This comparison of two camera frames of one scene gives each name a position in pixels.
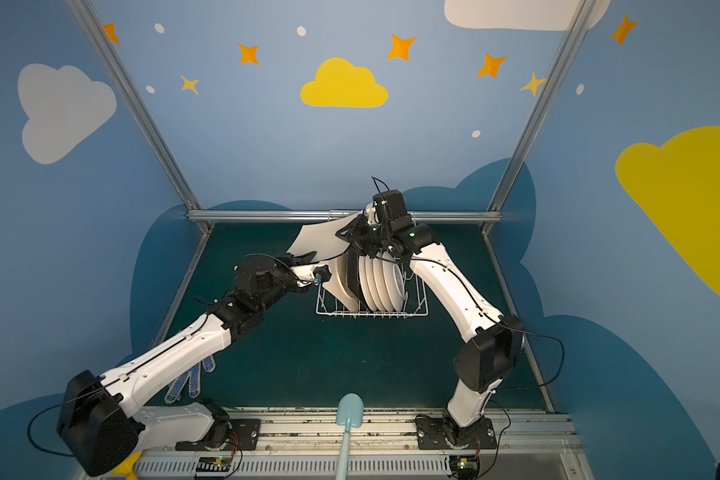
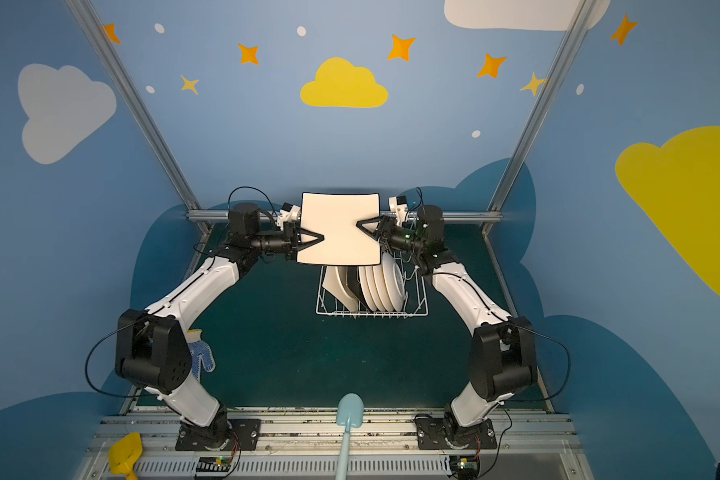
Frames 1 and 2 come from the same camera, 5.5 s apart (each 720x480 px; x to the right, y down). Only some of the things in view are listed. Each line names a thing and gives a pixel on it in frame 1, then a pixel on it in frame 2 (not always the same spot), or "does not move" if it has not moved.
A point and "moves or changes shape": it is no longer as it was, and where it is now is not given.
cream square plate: (321, 238) moves or changes shape
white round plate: (393, 280) does not move
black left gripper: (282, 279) -> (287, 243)
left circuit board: (213, 464) does not move
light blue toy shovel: (349, 415) does not move
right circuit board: (464, 467) does not move
